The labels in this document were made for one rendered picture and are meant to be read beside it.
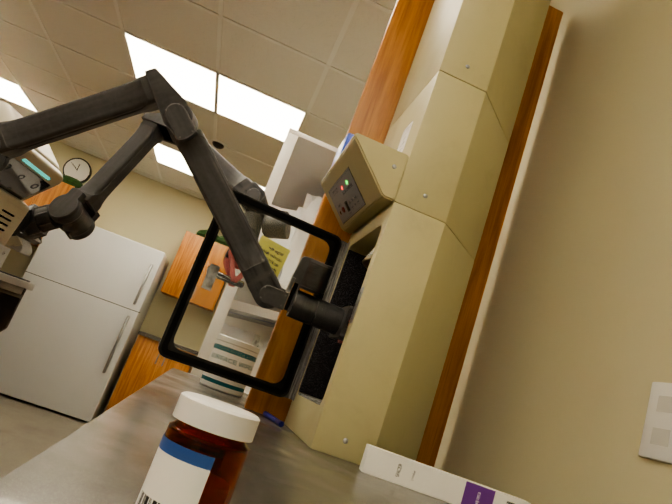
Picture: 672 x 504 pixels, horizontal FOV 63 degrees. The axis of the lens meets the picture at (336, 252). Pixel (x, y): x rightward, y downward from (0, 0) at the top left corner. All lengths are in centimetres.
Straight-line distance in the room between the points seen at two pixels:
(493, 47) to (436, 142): 26
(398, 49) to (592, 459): 113
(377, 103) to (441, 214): 54
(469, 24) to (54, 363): 530
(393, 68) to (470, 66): 42
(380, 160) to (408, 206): 10
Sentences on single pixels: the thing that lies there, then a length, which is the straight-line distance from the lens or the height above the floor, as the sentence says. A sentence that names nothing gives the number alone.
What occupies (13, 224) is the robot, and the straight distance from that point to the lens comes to 154.
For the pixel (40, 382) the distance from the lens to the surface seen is 603.
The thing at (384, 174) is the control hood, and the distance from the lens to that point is 106.
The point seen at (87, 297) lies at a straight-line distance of 597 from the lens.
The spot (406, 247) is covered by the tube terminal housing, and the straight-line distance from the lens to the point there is 104.
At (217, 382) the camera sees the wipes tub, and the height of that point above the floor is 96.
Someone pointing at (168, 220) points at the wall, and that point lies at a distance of 669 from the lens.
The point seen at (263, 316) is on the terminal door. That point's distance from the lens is 126.
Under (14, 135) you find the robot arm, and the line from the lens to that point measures 120.
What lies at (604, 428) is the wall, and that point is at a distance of 105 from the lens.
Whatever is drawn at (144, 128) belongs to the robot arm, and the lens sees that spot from 170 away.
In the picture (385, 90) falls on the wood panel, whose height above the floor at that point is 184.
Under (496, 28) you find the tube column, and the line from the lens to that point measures 130.
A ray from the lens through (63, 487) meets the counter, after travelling 36.
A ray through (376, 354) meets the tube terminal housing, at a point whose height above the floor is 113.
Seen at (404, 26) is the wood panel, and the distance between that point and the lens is 168.
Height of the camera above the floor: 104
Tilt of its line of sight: 14 degrees up
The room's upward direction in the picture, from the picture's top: 20 degrees clockwise
